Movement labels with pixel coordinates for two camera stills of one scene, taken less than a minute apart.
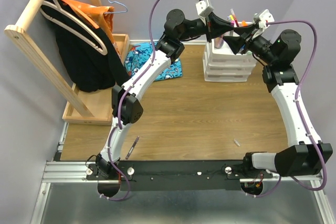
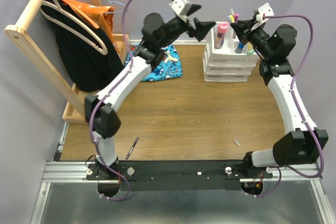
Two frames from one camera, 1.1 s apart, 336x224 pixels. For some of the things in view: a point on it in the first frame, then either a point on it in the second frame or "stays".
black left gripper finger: x=217 y=31 to x=202 y=28
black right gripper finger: x=235 y=42 to x=240 y=29
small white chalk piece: x=236 y=142 stays
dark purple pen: x=132 y=147 stays
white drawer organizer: x=221 y=65 stays
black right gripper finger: x=244 y=30 to x=250 y=22
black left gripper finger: x=219 y=25 to x=193 y=8
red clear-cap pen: x=234 y=17 stays
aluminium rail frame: x=56 y=172 stays
